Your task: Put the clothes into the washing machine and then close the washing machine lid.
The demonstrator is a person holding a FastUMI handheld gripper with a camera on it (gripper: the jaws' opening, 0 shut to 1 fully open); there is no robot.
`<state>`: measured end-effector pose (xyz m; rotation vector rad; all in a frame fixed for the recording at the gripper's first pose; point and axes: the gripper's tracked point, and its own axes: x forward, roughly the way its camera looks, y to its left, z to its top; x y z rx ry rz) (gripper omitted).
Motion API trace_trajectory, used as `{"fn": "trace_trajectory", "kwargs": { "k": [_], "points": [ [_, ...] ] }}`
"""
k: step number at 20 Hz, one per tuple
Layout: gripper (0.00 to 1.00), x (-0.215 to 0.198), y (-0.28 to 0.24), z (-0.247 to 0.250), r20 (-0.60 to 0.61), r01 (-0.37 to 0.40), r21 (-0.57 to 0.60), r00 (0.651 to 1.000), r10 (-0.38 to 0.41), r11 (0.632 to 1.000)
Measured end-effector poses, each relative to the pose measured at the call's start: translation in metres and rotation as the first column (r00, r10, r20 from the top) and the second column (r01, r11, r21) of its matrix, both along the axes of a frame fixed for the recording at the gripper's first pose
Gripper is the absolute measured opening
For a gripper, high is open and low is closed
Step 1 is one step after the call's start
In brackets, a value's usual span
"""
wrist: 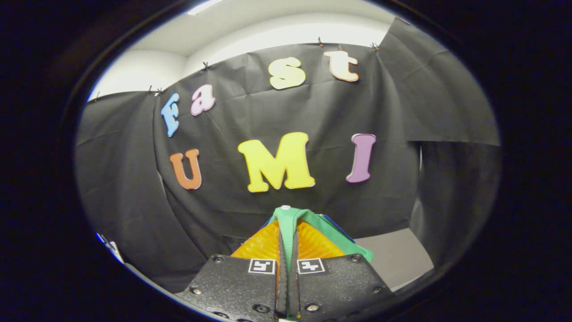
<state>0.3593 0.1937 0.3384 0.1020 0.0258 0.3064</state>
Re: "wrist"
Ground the green shirt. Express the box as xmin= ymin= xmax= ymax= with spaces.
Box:
xmin=264 ymin=205 xmax=374 ymax=320

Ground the black backdrop cloth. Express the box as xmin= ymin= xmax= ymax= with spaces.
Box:
xmin=74 ymin=18 xmax=501 ymax=293

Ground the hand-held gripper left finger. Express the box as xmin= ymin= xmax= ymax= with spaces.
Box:
xmin=177 ymin=219 xmax=287 ymax=322

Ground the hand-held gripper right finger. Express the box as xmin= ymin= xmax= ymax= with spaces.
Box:
xmin=288 ymin=219 xmax=398 ymax=321

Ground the white and blue equipment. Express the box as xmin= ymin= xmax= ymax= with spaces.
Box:
xmin=96 ymin=233 xmax=126 ymax=265

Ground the beige cabinet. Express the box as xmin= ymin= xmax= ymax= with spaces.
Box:
xmin=353 ymin=228 xmax=435 ymax=291

